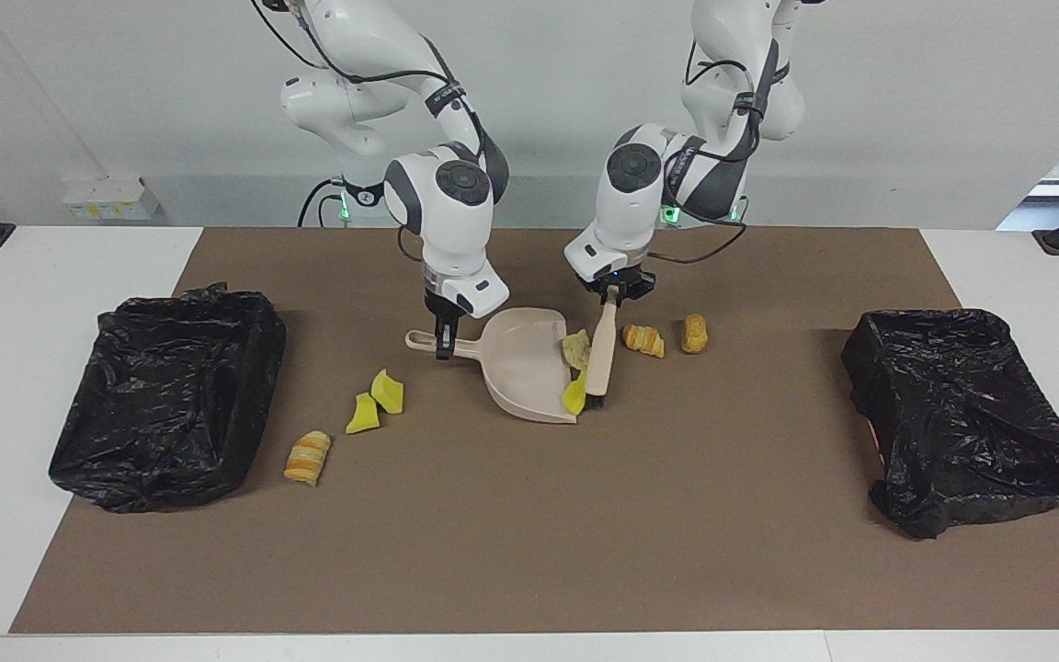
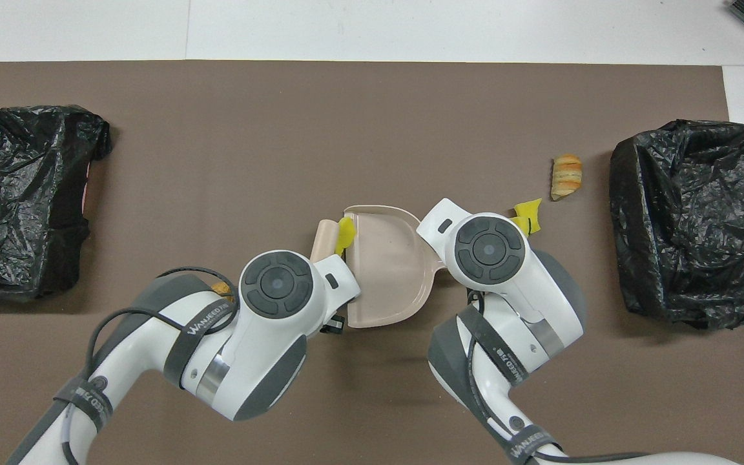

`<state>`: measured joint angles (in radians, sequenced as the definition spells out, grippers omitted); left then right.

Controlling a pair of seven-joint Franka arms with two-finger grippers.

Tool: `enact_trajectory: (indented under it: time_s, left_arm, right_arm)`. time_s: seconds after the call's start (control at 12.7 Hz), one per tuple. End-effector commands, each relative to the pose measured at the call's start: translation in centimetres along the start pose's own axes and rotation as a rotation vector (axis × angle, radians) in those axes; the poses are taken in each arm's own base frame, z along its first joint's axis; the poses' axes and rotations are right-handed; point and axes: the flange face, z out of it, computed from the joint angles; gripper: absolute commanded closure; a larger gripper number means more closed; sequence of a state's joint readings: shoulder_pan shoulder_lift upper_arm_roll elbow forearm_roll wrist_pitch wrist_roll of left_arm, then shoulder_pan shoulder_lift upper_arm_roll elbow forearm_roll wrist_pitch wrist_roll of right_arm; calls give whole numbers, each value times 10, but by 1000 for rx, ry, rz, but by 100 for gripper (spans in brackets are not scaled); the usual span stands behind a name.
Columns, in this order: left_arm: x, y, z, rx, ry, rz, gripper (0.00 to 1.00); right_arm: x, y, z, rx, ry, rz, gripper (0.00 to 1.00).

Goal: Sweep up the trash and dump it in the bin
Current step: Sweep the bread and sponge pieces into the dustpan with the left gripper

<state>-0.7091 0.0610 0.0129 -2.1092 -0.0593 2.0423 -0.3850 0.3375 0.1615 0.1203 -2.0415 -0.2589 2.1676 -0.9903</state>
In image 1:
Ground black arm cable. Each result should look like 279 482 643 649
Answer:
249 0 494 176
654 37 783 266

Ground brown table mat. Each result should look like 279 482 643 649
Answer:
8 227 1059 635

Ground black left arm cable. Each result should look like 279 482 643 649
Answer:
654 37 783 266

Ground black plastic bag lined bin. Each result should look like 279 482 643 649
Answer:
842 308 1059 541
49 283 287 514

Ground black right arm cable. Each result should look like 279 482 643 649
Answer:
249 0 494 176

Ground beige hand brush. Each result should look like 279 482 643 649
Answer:
584 286 622 409

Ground striped toy croissant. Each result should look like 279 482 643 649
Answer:
622 324 666 360
284 430 332 486

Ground white wall socket boxes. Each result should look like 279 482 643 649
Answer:
63 177 163 220

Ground beige plastic dustpan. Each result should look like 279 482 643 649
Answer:
404 307 582 425

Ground yellow sponge piece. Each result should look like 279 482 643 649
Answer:
346 393 381 435
370 369 405 415

